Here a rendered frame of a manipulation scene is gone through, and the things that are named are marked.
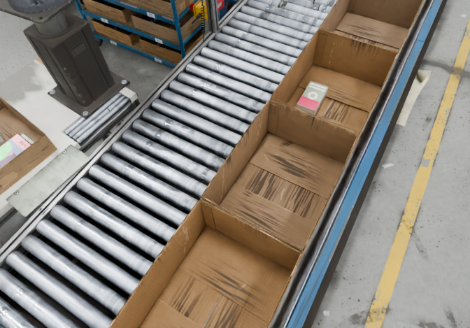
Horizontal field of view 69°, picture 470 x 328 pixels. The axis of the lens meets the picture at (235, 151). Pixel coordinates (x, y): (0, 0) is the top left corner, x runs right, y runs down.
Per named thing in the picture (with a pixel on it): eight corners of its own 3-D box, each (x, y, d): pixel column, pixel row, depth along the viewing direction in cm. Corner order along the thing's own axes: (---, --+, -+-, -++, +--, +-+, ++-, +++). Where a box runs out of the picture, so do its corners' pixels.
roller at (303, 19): (246, -4, 190) (243, 3, 190) (336, 22, 174) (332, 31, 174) (248, 1, 195) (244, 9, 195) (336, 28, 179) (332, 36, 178)
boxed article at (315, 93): (295, 110, 126) (296, 103, 123) (309, 87, 132) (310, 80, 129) (313, 117, 124) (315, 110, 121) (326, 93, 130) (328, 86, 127)
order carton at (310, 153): (266, 131, 122) (268, 97, 108) (347, 165, 113) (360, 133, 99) (206, 222, 104) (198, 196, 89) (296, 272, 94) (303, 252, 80)
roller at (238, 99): (181, 75, 165) (180, 68, 161) (280, 115, 149) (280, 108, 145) (175, 82, 163) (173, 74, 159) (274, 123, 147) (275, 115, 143)
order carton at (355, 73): (311, 63, 140) (318, 27, 126) (383, 88, 131) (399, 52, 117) (266, 131, 122) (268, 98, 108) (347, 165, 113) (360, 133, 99)
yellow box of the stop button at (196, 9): (199, 10, 177) (198, -3, 171) (213, 15, 174) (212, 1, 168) (183, 26, 170) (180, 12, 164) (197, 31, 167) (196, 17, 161)
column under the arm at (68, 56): (47, 94, 155) (4, 31, 128) (92, 61, 166) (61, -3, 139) (86, 119, 146) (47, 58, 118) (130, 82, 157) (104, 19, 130)
